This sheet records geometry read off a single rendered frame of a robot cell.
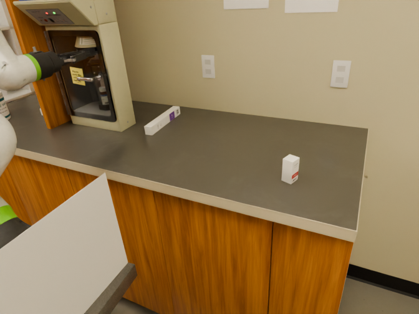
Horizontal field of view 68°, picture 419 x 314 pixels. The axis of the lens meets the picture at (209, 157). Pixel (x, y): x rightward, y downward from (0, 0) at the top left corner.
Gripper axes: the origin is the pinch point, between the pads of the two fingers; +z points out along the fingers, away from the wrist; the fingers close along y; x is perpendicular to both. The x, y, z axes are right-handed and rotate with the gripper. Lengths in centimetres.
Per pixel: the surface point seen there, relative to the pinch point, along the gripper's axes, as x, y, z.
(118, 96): 20.6, -4.6, 7.7
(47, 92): 19.4, 32.4, -0.4
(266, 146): 37, -72, 14
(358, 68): 12, -100, 48
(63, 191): 58, 12, -22
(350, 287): 131, -115, 40
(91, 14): -13.9, -4.6, 2.2
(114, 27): -7.9, -4.5, 13.2
